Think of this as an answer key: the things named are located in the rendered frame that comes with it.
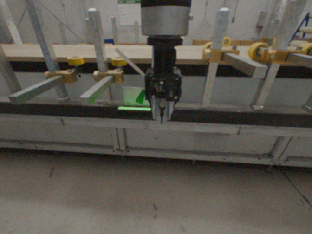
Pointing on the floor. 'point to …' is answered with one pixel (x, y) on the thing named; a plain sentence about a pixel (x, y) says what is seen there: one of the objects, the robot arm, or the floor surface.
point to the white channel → (10, 22)
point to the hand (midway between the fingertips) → (161, 118)
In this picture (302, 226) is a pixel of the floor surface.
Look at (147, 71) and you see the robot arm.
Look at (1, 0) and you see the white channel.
